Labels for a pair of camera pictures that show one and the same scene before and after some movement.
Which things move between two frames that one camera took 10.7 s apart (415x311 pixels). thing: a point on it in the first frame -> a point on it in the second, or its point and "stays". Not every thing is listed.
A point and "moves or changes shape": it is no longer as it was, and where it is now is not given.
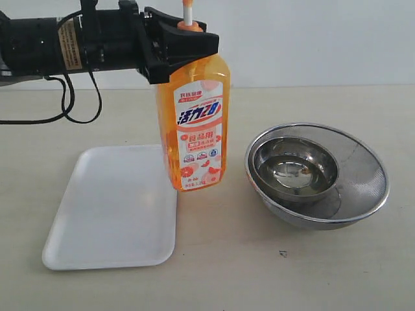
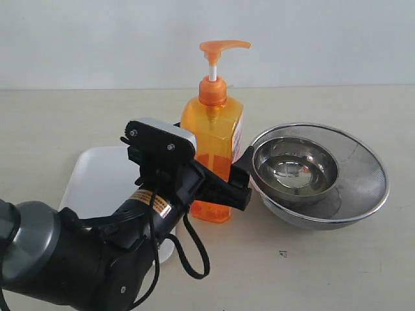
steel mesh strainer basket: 360,187 stays
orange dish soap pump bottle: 192,114 moves or changes shape
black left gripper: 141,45 -> 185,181
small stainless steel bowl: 296,169 stays
